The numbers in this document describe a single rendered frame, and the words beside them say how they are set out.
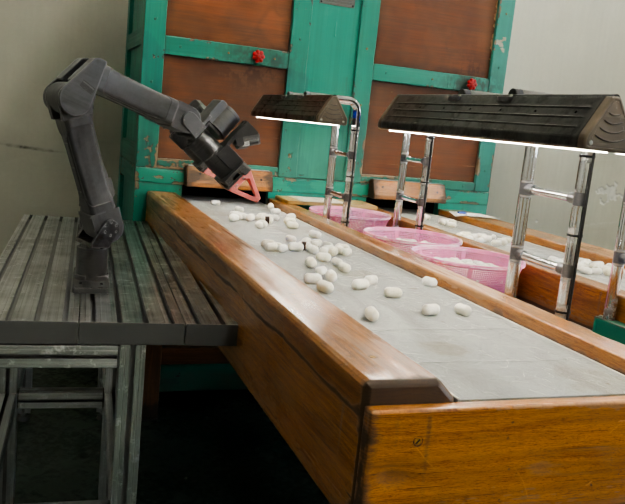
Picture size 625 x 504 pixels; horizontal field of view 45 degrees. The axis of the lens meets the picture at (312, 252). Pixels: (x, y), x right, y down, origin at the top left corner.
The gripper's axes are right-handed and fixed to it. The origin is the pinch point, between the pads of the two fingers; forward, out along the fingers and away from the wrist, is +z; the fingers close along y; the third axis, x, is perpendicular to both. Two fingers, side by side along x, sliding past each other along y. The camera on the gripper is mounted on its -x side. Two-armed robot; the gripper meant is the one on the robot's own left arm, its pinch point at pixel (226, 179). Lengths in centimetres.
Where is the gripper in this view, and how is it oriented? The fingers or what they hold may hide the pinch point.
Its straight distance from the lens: 213.5
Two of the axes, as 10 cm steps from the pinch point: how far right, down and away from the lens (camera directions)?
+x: -6.8, 7.3, -1.0
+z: 6.6, 6.6, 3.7
